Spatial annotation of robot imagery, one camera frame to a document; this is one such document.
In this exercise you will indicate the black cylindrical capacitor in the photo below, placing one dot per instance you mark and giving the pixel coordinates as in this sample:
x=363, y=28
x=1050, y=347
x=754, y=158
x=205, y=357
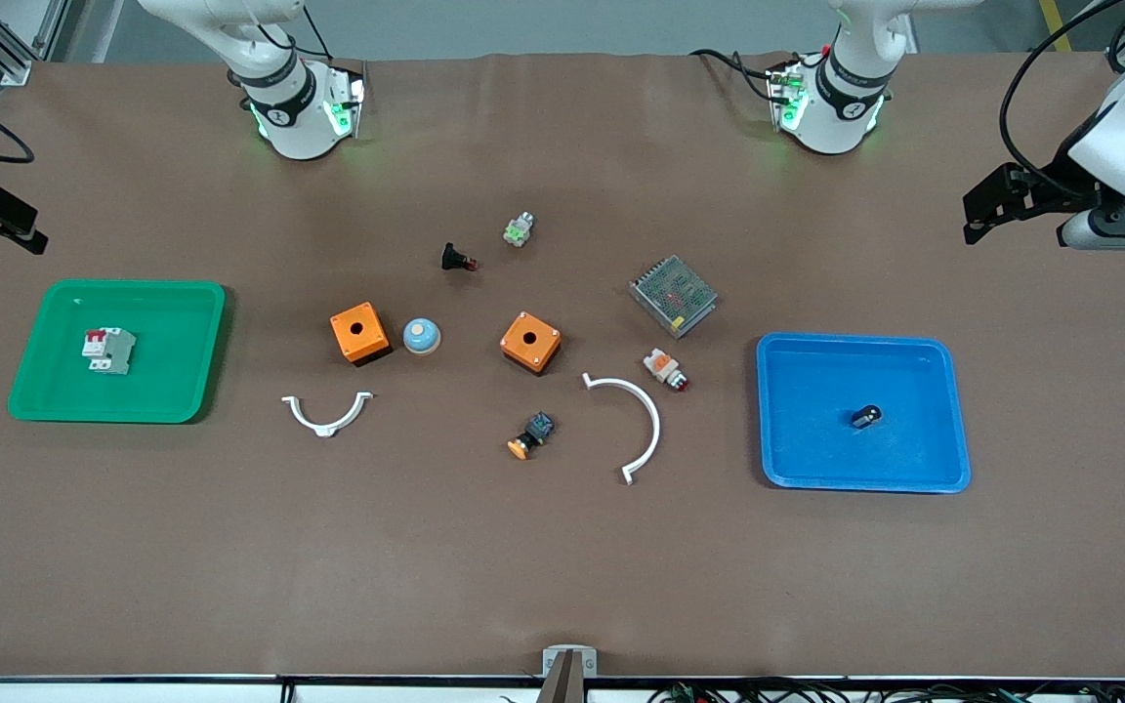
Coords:
x=865, y=417

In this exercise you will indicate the blue dome button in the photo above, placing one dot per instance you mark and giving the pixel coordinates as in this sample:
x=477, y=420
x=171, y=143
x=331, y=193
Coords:
x=421, y=337

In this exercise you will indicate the red button white orange body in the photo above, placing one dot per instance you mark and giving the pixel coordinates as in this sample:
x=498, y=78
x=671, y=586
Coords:
x=662, y=367

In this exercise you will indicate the metal mesh power supply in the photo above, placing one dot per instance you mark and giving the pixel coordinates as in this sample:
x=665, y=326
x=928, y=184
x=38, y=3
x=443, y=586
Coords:
x=675, y=295

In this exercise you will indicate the green plastic tray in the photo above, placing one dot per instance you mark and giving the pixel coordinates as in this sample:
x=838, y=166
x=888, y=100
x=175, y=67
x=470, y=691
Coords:
x=172, y=361

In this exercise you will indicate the grey red circuit breaker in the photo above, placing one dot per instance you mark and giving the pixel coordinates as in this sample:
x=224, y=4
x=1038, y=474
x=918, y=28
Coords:
x=109, y=351

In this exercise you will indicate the orange button black body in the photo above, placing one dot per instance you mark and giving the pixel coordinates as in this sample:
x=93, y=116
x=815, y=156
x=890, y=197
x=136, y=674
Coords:
x=521, y=447

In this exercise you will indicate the small green white component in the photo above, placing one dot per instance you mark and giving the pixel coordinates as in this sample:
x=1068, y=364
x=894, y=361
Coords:
x=519, y=230

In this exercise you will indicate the small white pipe clamp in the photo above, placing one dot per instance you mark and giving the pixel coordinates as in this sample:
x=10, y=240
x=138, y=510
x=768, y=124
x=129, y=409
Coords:
x=328, y=428

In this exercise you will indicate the grey metal table bracket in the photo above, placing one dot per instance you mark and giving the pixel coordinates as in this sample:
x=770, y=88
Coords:
x=569, y=662

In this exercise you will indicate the large white pipe clamp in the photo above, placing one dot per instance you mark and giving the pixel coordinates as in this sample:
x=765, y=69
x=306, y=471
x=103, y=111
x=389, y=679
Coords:
x=655, y=420

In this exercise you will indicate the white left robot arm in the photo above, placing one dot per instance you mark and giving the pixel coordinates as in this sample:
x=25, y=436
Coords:
x=841, y=88

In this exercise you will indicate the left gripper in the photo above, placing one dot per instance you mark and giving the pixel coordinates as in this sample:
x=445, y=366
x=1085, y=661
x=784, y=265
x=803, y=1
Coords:
x=1054, y=188

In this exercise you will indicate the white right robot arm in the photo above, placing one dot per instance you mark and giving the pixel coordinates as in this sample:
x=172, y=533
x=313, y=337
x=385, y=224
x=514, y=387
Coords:
x=294, y=107

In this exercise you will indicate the brown table mat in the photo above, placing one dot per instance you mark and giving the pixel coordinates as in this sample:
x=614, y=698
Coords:
x=562, y=566

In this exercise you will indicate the orange box with hole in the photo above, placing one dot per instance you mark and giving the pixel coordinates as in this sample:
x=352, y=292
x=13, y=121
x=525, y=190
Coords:
x=359, y=332
x=530, y=342

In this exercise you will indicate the black button red tip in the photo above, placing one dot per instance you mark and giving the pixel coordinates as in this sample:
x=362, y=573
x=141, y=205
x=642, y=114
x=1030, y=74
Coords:
x=453, y=257

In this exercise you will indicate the blue plastic tray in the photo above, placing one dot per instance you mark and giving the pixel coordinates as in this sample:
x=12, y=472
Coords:
x=816, y=439

